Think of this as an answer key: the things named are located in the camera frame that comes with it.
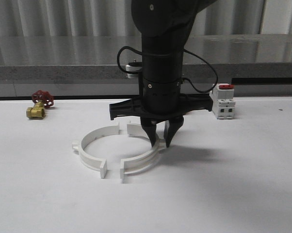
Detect white half clamp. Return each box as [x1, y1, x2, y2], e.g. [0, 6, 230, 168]
[119, 123, 166, 179]
[72, 124, 120, 179]

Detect white red circuit breaker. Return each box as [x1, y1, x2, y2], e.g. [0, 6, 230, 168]
[210, 83, 235, 119]

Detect brass valve red handwheel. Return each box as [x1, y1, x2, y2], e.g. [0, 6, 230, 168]
[26, 90, 54, 119]

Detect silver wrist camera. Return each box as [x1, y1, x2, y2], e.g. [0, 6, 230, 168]
[126, 60, 142, 79]

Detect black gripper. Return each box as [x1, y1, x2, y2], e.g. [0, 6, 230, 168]
[109, 76, 213, 148]

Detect grey stone counter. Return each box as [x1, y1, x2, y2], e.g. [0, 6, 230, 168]
[0, 34, 292, 98]

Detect black cable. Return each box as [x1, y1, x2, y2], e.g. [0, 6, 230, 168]
[116, 46, 219, 93]

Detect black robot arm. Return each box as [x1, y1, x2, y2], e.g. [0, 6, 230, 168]
[110, 0, 212, 145]

